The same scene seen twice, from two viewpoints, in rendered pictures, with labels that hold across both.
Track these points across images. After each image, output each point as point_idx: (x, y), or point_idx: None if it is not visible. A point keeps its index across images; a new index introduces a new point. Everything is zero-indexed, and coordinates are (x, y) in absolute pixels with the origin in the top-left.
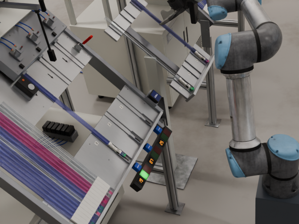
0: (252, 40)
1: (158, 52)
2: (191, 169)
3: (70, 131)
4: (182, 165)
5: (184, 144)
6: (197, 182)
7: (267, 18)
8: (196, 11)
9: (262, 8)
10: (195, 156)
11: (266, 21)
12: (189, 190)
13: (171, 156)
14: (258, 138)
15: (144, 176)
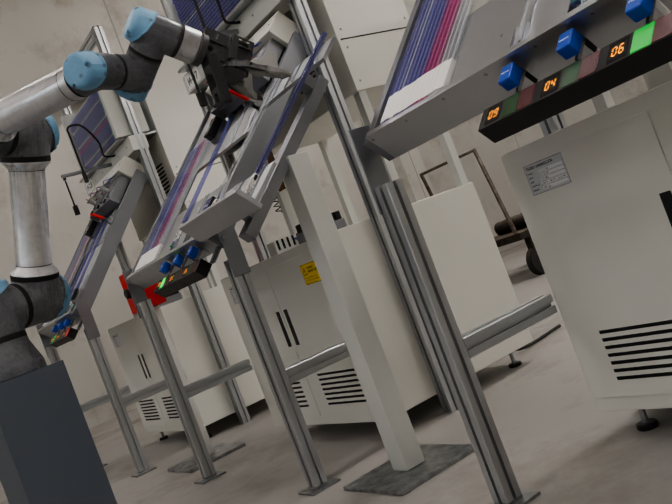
0: None
1: (280, 154)
2: (378, 488)
3: (298, 228)
4: (403, 476)
5: (467, 473)
6: (341, 503)
7: (3, 98)
8: (212, 84)
9: (31, 84)
10: (414, 491)
11: None
12: (335, 496)
13: (377, 421)
14: (16, 272)
15: (161, 284)
